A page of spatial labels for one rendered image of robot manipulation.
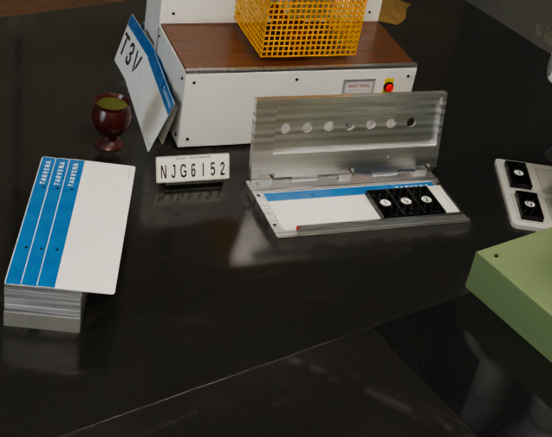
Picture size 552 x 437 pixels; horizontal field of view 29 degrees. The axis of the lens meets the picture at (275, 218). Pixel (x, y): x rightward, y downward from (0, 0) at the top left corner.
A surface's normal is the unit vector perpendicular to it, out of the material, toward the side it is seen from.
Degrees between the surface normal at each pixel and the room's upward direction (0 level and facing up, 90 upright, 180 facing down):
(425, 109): 79
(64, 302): 90
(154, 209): 0
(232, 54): 0
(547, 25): 90
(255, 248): 0
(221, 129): 90
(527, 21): 90
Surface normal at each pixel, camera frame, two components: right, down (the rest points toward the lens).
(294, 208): 0.15, -0.81
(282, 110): 0.35, 0.41
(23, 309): 0.01, 0.58
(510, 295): -0.82, 0.22
